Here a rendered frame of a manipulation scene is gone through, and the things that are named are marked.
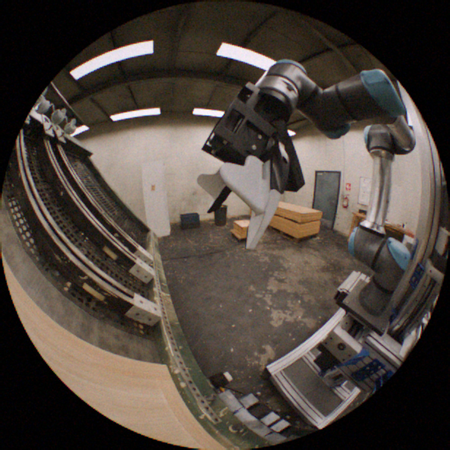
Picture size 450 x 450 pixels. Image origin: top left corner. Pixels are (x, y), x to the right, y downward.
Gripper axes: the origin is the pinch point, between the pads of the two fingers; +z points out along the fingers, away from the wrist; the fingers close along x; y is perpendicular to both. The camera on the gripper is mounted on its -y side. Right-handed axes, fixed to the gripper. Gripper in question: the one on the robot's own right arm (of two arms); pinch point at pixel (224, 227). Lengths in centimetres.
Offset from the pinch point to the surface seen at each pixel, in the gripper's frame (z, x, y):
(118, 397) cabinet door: 37.1, 16.0, 12.2
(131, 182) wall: 52, -487, 174
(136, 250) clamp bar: 43, -58, 18
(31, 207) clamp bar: 17, -10, 50
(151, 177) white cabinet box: 5, -347, 82
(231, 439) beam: 42, 32, -10
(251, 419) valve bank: 52, 30, -25
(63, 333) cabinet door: 32.1, 6.0, 25.0
